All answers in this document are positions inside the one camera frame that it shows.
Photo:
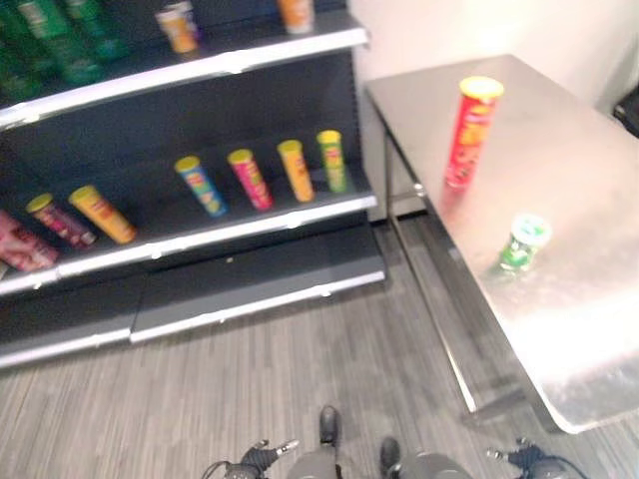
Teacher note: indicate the tall green chips can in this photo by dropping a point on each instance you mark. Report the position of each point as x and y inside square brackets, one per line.
[333, 162]

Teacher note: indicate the short green chips can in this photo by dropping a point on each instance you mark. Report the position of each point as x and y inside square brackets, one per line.
[521, 245]

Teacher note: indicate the tall red chips can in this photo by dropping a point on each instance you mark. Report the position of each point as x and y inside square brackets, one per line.
[471, 135]

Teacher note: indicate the black object by wall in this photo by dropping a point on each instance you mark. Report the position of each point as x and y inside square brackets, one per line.
[628, 112]

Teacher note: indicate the dark grey shop shelf unit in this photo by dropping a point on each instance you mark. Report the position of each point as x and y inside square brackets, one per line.
[239, 100]

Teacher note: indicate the tall pink chips can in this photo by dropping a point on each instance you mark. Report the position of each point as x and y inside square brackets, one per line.
[252, 180]

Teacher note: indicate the green snack bag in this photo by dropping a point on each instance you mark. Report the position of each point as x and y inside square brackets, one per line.
[92, 35]
[30, 45]

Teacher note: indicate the stainless steel table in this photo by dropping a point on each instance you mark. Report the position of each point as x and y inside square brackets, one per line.
[549, 209]

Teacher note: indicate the tall orange chips can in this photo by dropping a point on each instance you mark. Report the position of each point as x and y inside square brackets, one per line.
[297, 172]

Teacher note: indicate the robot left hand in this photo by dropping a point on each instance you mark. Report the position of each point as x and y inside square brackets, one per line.
[259, 455]

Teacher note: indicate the pink snack bag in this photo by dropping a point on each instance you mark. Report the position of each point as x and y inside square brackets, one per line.
[22, 247]

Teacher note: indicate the tall yellow chips can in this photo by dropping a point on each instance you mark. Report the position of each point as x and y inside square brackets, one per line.
[102, 214]

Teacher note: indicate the tall maroon chips can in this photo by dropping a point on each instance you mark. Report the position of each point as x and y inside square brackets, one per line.
[62, 222]

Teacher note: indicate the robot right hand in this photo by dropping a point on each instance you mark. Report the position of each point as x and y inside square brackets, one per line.
[531, 458]

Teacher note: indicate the tall blue chips can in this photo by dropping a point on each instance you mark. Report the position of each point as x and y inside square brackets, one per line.
[202, 187]

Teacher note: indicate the short orange cup can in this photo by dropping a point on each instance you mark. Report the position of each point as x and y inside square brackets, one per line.
[179, 29]

